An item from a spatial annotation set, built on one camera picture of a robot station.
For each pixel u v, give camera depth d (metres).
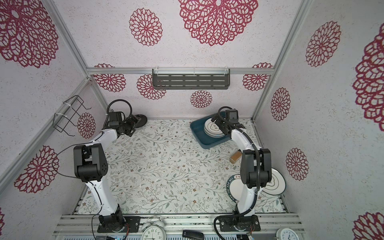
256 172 0.44
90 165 0.54
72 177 0.53
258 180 0.51
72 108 0.79
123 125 0.86
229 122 0.73
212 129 1.09
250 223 0.68
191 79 0.99
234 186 0.86
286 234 0.69
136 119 0.91
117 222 0.66
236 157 0.95
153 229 0.69
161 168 0.94
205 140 1.06
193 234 0.69
